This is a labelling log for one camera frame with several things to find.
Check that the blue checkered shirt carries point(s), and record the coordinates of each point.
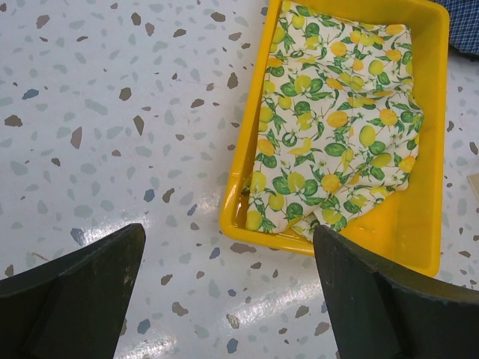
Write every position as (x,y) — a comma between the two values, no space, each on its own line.
(464,26)

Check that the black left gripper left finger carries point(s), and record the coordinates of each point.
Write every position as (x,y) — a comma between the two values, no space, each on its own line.
(73,306)

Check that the lemon print cloth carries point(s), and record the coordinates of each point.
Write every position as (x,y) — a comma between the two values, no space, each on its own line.
(338,126)

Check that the yellow plastic tray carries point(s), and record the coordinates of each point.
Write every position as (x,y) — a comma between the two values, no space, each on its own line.
(406,228)

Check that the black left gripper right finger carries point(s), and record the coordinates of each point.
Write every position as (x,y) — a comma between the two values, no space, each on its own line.
(381,309)

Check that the cream divided organizer box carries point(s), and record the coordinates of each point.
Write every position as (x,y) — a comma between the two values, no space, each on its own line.
(473,181)

